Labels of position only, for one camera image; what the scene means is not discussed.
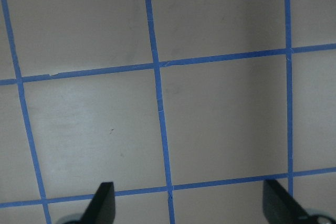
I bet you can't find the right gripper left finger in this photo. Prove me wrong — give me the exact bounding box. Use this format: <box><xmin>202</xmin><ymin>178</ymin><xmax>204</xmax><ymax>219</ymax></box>
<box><xmin>57</xmin><ymin>182</ymin><xmax>116</xmax><ymax>224</ymax></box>

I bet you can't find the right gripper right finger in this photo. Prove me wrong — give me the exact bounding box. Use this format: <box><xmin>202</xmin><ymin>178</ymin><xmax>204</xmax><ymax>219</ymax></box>
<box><xmin>262</xmin><ymin>179</ymin><xmax>335</xmax><ymax>224</ymax></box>

